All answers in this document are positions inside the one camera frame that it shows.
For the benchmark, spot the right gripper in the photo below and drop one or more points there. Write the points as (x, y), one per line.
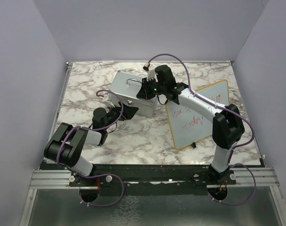
(144, 92)

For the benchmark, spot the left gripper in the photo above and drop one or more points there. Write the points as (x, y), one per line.
(128, 112)

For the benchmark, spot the grey metal first aid box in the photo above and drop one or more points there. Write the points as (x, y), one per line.
(127, 86)

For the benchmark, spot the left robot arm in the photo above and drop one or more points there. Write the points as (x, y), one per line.
(66, 144)

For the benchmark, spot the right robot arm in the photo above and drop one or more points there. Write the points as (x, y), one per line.
(227, 125)

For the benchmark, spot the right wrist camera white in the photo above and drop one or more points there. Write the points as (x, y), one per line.
(151, 74)

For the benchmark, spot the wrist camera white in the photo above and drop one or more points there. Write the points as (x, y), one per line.
(151, 74)
(106, 100)

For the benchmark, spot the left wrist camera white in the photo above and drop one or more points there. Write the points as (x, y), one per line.
(106, 100)

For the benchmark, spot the small whiteboard yellow frame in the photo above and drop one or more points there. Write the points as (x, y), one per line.
(188, 126)

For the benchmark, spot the black mounting rail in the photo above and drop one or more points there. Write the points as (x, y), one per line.
(137, 180)

